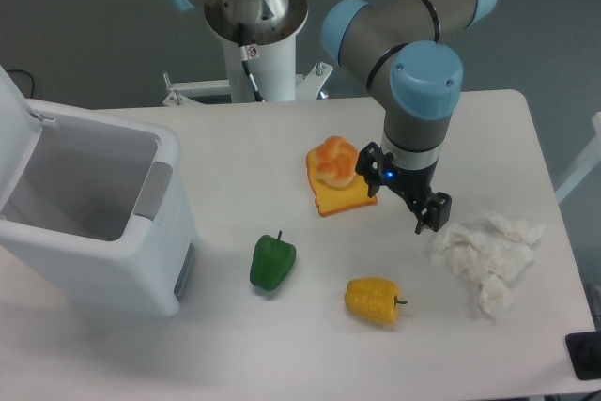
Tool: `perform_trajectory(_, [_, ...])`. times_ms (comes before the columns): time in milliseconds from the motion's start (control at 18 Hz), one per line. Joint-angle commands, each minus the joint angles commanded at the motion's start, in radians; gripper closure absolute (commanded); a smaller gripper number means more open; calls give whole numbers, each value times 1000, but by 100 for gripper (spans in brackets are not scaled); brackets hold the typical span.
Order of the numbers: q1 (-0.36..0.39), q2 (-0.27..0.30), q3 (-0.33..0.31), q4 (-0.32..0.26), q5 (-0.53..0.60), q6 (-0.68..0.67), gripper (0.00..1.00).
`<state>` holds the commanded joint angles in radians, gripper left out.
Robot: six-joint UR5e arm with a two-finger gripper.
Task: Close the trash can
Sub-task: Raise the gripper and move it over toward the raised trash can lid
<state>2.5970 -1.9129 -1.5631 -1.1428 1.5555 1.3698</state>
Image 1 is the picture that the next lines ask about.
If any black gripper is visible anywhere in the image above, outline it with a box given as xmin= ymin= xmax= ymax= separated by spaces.
xmin=355 ymin=142 xmax=452 ymax=234

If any white trash can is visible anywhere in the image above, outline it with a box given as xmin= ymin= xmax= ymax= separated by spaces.
xmin=1 ymin=74 xmax=198 ymax=316

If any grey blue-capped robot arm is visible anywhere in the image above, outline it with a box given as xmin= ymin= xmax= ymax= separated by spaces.
xmin=172 ymin=0 xmax=497 ymax=231

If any braided bread roll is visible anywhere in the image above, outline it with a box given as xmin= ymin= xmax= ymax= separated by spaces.
xmin=308 ymin=135 xmax=359 ymax=189

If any toast bread slice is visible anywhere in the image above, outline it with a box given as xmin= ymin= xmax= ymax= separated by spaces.
xmin=305 ymin=148 xmax=378 ymax=217

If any crumpled white tissue paper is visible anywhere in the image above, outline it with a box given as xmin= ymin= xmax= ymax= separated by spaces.
xmin=428 ymin=211 xmax=546 ymax=324

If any yellow bell pepper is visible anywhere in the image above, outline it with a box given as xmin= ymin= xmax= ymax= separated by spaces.
xmin=344 ymin=277 xmax=408 ymax=326

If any green bell pepper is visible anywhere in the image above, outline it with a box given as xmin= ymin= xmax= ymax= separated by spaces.
xmin=249 ymin=230 xmax=297 ymax=292

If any black device at edge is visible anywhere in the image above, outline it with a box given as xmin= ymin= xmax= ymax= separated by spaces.
xmin=565 ymin=331 xmax=601 ymax=380

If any white frame post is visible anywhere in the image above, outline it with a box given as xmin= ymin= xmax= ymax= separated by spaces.
xmin=555 ymin=112 xmax=600 ymax=204

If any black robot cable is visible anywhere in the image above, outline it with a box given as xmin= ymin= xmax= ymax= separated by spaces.
xmin=236 ymin=22 xmax=267 ymax=103

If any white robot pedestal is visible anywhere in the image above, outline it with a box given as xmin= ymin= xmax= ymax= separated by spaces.
xmin=163 ymin=0 xmax=333 ymax=105

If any black floor cable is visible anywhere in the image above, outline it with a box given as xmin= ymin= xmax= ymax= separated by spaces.
xmin=6 ymin=69 xmax=37 ymax=99

